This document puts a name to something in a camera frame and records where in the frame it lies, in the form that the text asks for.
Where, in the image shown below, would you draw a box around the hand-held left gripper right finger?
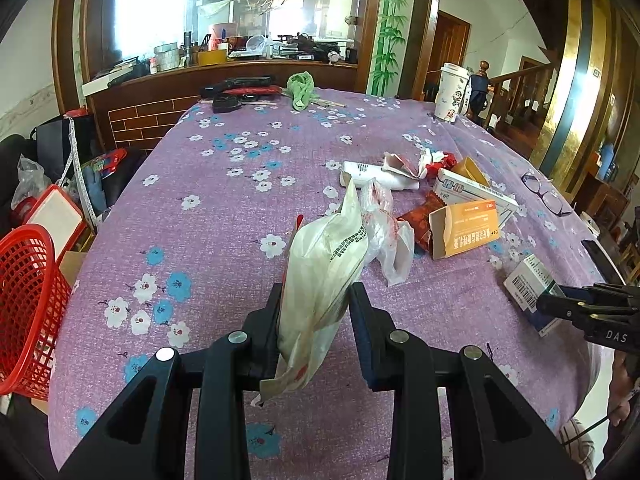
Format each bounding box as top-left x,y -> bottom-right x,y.
348,282 -> 586,480

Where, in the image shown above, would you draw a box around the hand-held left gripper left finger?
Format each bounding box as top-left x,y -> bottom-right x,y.
59,282 -> 283,480

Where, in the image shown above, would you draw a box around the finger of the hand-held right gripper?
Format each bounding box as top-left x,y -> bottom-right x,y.
557,283 -> 637,302
536,291 -> 602,324

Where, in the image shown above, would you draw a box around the white medicine box with barcode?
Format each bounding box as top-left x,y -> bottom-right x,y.
502,254 -> 568,338

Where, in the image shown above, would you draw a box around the white plastic bag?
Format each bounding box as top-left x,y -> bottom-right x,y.
250,177 -> 370,407

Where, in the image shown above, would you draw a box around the brown tape roll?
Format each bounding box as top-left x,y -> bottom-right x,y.
450,156 -> 491,187

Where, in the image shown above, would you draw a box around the torn red cardboard box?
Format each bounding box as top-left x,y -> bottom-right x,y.
382,152 -> 431,180

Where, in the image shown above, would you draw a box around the red plastic basket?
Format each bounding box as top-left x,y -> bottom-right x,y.
0,224 -> 73,402

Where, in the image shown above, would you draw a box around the person's right forearm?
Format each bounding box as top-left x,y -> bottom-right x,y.
607,355 -> 640,411

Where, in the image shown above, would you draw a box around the purple eyeglasses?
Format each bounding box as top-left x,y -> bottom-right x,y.
521,171 -> 572,217

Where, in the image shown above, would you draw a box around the clear plastic bag red print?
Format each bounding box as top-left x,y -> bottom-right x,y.
360,178 -> 416,287

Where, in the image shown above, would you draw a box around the orange cardboard box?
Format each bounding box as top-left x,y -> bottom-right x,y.
429,201 -> 501,260

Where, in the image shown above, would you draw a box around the purple floral tablecloth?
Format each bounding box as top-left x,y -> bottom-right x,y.
47,87 -> 616,480

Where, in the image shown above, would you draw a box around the red snack packet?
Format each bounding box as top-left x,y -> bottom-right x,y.
397,191 -> 446,253

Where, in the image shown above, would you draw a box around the white and blue medicine box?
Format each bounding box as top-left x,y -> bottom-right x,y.
432,167 -> 519,226

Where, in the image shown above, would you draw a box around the white plastic bottle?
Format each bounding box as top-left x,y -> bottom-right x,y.
341,161 -> 420,192

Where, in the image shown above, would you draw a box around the wooden stair railing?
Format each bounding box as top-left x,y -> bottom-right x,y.
480,60 -> 556,136

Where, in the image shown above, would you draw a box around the dark blue cloth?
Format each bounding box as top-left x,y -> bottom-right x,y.
470,71 -> 491,116

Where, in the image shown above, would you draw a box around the red and green package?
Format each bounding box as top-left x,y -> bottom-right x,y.
82,147 -> 126,176

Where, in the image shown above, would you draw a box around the red framed white board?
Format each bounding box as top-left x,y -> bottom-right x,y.
25,184 -> 87,261

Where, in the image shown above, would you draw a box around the red and black tool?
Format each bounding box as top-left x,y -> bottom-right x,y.
222,86 -> 281,97

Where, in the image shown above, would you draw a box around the white paper cup with cartoon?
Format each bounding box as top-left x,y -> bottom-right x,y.
434,62 -> 471,123

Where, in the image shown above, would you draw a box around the white measuring tape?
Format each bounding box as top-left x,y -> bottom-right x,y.
57,117 -> 98,226

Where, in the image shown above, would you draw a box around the green cloth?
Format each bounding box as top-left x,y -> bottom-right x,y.
286,72 -> 317,111

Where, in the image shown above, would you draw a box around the black power tool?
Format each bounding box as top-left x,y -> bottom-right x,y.
200,76 -> 276,98

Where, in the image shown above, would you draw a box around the wooden counter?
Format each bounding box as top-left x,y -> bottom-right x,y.
82,60 -> 358,151

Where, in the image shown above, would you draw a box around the grey plastic bag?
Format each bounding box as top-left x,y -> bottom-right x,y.
11,155 -> 51,211

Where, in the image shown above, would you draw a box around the black bag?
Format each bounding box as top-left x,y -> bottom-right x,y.
30,115 -> 96,181

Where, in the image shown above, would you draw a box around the wooden door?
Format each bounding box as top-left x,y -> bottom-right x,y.
425,10 -> 471,96

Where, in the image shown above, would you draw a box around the metal tin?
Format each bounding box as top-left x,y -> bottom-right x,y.
154,42 -> 180,71

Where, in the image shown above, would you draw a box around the bamboo wall painting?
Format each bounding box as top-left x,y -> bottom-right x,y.
367,0 -> 416,96

